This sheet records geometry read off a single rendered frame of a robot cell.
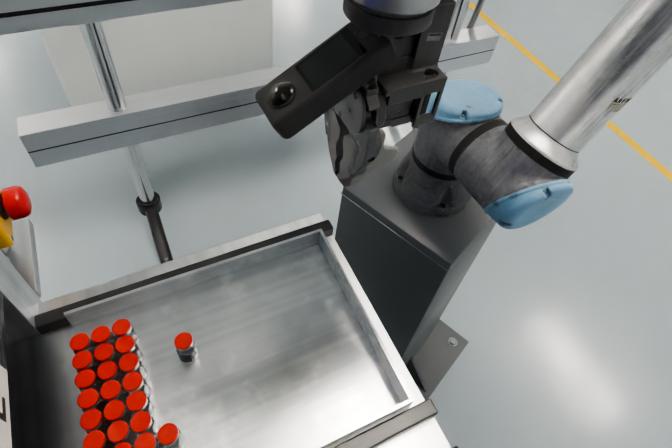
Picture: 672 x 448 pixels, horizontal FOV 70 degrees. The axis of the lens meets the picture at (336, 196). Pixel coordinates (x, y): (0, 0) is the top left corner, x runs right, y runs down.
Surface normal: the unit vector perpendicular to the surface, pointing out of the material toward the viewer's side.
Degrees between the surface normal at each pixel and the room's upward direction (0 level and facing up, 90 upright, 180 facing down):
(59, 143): 90
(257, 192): 0
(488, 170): 60
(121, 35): 90
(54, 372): 0
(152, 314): 0
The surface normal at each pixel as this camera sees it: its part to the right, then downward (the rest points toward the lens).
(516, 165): -0.56, 0.20
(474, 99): 0.03, -0.72
